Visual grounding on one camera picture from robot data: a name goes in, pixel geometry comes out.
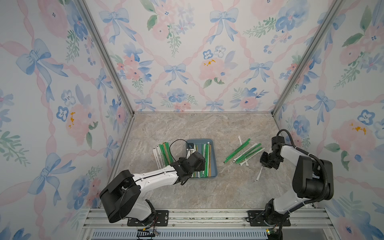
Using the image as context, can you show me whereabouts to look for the blue plastic storage tray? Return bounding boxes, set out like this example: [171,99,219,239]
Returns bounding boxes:
[186,139,218,180]

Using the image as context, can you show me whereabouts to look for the brown paper straw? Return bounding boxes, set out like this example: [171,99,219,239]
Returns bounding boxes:
[208,144,212,177]

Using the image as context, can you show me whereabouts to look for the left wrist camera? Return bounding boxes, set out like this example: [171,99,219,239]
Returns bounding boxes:
[187,143,196,151]

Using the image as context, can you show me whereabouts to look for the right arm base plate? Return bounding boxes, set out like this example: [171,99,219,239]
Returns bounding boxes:
[246,210,283,227]

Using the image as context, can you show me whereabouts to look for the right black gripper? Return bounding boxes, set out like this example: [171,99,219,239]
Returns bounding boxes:
[259,151,282,170]

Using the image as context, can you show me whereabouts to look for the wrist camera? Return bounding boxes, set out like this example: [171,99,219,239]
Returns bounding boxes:
[187,143,196,151]
[271,136,285,152]

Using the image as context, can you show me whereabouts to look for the aluminium mounting rail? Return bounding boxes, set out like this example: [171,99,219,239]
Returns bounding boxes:
[78,209,340,240]

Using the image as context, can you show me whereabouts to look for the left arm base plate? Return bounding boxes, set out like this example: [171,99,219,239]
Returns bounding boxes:
[127,210,169,228]

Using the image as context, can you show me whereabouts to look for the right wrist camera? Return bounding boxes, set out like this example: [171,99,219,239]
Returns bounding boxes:
[271,136,285,152]

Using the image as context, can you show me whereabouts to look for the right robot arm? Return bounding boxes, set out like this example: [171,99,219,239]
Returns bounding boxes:
[256,145,334,226]

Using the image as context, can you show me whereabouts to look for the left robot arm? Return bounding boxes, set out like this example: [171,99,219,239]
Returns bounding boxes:
[100,152,206,226]

